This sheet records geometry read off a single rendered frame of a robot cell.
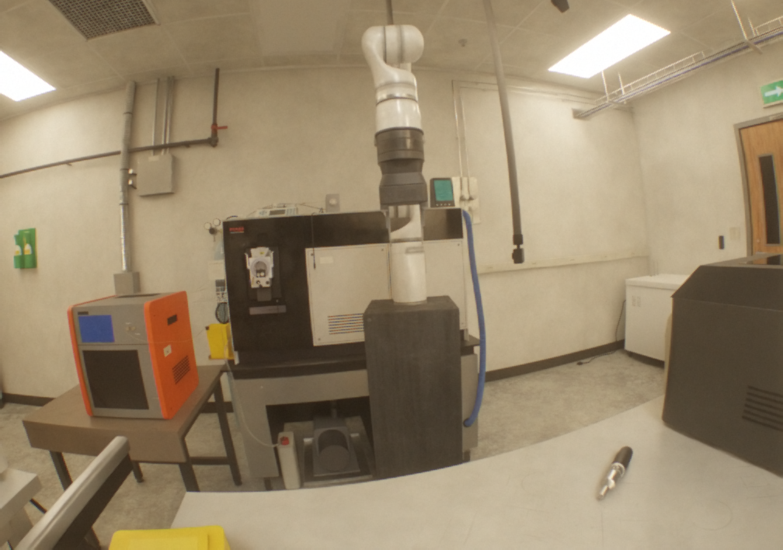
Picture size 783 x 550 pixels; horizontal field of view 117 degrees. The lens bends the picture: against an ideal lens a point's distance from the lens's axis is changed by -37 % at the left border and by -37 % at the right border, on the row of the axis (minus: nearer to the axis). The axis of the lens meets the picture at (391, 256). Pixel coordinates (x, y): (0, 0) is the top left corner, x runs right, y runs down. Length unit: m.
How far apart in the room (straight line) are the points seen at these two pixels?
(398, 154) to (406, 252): 0.47
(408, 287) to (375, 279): 0.85
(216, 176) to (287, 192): 0.59
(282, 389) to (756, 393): 1.75
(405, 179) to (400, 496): 0.48
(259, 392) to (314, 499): 1.32
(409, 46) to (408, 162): 0.20
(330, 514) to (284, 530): 0.07
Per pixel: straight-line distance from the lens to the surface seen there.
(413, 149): 0.59
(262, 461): 2.07
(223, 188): 3.08
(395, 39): 0.66
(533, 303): 3.58
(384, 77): 0.63
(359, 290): 1.84
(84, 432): 1.56
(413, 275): 1.01
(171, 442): 1.40
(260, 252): 1.77
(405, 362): 0.98
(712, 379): 0.71
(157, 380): 1.41
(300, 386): 1.86
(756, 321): 0.65
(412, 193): 0.58
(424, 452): 1.09
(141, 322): 1.39
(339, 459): 2.19
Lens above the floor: 1.26
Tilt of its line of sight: 2 degrees down
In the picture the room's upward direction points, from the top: 4 degrees counter-clockwise
